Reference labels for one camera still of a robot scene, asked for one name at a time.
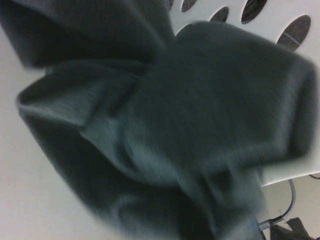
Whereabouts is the dark grey garment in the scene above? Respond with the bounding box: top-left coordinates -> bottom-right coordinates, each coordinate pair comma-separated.
0,0 -> 318,240

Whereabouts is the white perforated laundry basket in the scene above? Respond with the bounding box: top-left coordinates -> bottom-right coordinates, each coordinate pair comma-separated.
0,0 -> 320,240

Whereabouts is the grey blue cable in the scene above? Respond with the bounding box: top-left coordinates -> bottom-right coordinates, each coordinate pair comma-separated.
257,178 -> 298,230

